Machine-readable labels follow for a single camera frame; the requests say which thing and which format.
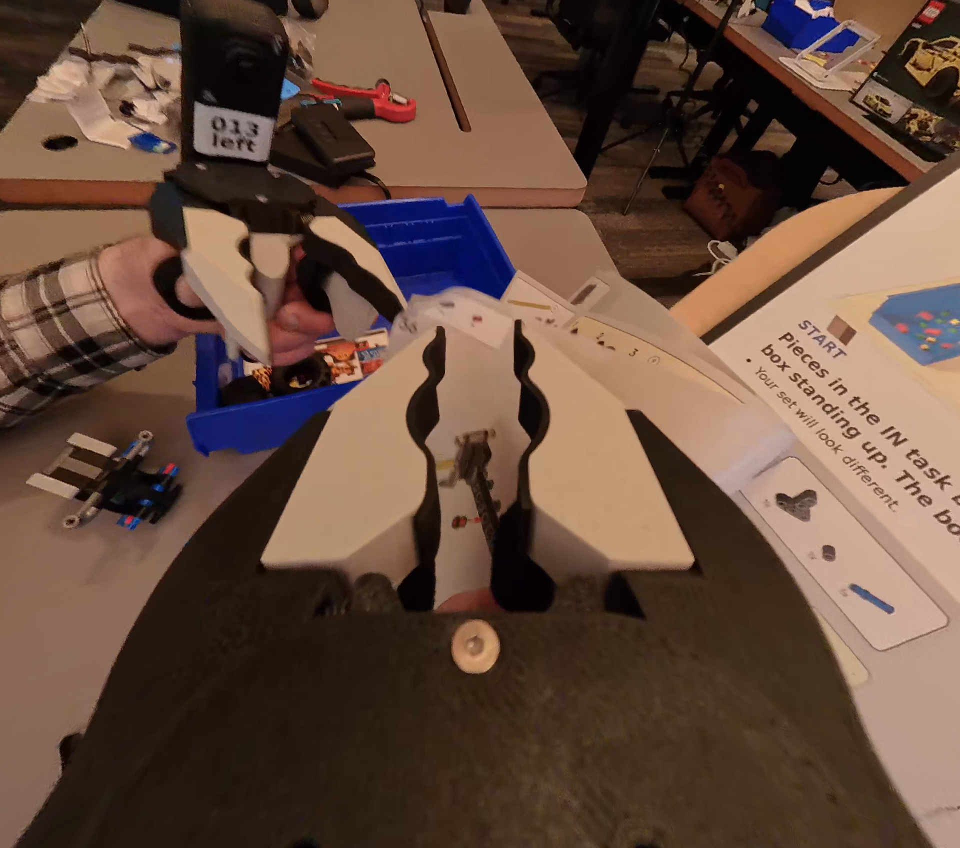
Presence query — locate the black box with yellow car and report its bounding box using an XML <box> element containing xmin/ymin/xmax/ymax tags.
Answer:
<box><xmin>849</xmin><ymin>0</ymin><xmax>960</xmax><ymax>161</ymax></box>

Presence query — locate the brown bag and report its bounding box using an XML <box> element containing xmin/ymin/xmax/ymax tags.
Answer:
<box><xmin>681</xmin><ymin>152</ymin><xmax>786</xmax><ymax>243</ymax></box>

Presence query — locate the person's left hand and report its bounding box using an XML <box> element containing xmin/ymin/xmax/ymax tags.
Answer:
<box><xmin>97</xmin><ymin>235</ymin><xmax>339</xmax><ymax>369</ymax></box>

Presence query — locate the red hand tool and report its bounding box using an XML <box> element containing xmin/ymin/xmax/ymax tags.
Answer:
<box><xmin>309</xmin><ymin>75</ymin><xmax>419</xmax><ymax>125</ymax></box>

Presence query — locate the black pole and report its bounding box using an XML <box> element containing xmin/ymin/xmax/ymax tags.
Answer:
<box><xmin>572</xmin><ymin>0</ymin><xmax>704</xmax><ymax>179</ymax></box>

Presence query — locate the small blue bin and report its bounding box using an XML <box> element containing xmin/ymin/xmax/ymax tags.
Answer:
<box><xmin>759</xmin><ymin>0</ymin><xmax>861</xmax><ymax>52</ymax></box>

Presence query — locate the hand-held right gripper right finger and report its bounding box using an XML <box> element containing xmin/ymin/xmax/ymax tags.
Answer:
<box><xmin>491</xmin><ymin>319</ymin><xmax>695</xmax><ymax>613</ymax></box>

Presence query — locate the clear acrylic stand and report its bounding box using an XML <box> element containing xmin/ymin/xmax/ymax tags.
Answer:
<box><xmin>778</xmin><ymin>17</ymin><xmax>884</xmax><ymax>89</ymax></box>

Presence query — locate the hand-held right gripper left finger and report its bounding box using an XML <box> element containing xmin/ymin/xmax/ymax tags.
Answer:
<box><xmin>260</xmin><ymin>326</ymin><xmax>447</xmax><ymax>613</ymax></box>

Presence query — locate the grey and black model subassembly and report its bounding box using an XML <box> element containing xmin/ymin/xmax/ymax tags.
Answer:
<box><xmin>26</xmin><ymin>429</ymin><xmax>185</xmax><ymax>532</ymax></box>

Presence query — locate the grey desk with slot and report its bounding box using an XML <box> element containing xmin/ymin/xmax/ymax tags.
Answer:
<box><xmin>0</xmin><ymin>0</ymin><xmax>588</xmax><ymax>209</ymax></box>

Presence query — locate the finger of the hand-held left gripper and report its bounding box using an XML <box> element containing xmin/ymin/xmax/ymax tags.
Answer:
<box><xmin>180</xmin><ymin>206</ymin><xmax>275</xmax><ymax>365</ymax></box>
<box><xmin>306</xmin><ymin>216</ymin><xmax>410</xmax><ymax>341</ymax></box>

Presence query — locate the blue storage bin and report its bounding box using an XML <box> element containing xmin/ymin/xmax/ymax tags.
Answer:
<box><xmin>186</xmin><ymin>194</ymin><xmax>519</xmax><ymax>457</ymax></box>

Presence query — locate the colourful sticker sheet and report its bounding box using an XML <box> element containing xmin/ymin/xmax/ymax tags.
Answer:
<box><xmin>315</xmin><ymin>329</ymin><xmax>391</xmax><ymax>384</ymax></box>

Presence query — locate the wooden-edged office desk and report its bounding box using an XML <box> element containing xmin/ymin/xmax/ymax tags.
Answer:
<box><xmin>613</xmin><ymin>0</ymin><xmax>935</xmax><ymax>183</ymax></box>

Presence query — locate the person's right hand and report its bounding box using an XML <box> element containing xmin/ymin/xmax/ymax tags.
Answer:
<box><xmin>435</xmin><ymin>587</ymin><xmax>501</xmax><ymax>614</ymax></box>

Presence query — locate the pile of white and blue scraps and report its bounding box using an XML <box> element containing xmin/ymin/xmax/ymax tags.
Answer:
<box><xmin>30</xmin><ymin>41</ymin><xmax>183</xmax><ymax>153</ymax></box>

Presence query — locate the instruction booklet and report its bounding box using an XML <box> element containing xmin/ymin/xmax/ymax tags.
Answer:
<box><xmin>390</xmin><ymin>165</ymin><xmax>960</xmax><ymax>848</ymax></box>

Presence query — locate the person's left forearm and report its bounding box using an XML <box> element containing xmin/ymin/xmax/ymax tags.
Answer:
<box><xmin>0</xmin><ymin>248</ymin><xmax>180</xmax><ymax>431</ymax></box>

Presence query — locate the black power adapter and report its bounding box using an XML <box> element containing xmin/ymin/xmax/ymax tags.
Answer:
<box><xmin>270</xmin><ymin>101</ymin><xmax>378</xmax><ymax>187</ymax></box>

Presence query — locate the black rubber tyre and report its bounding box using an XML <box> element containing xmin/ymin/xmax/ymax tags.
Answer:
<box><xmin>219</xmin><ymin>374</ymin><xmax>273</xmax><ymax>408</ymax></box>
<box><xmin>268</xmin><ymin>354</ymin><xmax>333</xmax><ymax>398</ymax></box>

